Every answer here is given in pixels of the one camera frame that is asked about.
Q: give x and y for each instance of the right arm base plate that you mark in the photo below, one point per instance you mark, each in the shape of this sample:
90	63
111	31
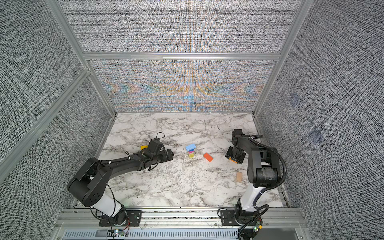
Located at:
232	217

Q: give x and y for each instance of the aluminium front rail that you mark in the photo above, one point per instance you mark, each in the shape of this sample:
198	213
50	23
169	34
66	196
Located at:
182	224

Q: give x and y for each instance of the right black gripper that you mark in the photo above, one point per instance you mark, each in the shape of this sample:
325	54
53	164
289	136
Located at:
239	159

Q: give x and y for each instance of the natural wood plank block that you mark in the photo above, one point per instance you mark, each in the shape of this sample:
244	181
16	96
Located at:
239	177

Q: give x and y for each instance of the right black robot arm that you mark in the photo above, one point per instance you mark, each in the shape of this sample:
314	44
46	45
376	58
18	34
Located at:
266	170

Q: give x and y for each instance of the red-orange block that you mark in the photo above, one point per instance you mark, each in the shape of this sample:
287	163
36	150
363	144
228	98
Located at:
208	157

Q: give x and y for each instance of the aluminium enclosure frame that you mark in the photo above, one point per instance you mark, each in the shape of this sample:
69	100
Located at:
83	79

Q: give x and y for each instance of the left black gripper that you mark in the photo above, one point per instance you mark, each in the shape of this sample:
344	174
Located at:
165	157

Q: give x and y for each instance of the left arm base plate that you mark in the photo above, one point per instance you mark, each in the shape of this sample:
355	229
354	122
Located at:
133	217

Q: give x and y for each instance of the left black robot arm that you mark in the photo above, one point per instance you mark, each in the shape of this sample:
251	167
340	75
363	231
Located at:
92	179

